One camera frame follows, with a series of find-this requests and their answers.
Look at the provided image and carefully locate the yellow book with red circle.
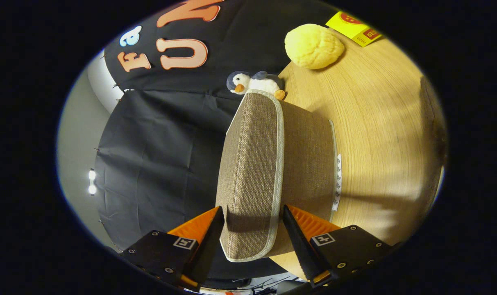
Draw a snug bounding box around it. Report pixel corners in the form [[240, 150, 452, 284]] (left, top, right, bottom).
[[325, 11, 384, 48]]

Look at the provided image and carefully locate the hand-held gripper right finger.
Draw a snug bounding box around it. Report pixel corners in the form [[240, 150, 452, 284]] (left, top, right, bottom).
[[283, 205, 397, 289]]

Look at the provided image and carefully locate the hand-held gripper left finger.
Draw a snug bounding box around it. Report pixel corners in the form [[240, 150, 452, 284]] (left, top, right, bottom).
[[119, 206, 225, 292]]

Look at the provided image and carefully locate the beige fabric storage box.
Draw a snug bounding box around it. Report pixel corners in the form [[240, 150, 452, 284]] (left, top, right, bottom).
[[216, 89, 342, 263]]

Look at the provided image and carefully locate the brown fuzzy shoe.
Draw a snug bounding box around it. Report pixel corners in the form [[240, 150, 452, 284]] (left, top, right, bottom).
[[420, 76, 449, 172]]

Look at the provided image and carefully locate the yellow round plush cushion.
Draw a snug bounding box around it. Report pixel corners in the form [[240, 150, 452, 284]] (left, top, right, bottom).
[[284, 23, 346, 70]]

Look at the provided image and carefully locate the penguin plush toy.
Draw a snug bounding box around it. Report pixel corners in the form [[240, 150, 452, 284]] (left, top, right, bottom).
[[226, 70, 286, 101]]

